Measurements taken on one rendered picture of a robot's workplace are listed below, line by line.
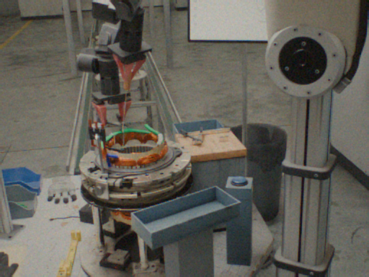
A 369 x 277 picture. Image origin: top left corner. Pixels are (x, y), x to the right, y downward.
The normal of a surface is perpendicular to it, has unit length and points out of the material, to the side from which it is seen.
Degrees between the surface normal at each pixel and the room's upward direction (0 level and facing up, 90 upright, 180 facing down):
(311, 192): 90
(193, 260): 90
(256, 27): 83
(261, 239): 0
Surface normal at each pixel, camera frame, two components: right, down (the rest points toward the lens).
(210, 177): 0.20, 0.35
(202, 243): 0.51, 0.29
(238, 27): -0.33, 0.24
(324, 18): -0.44, 0.62
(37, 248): -0.04, -0.93
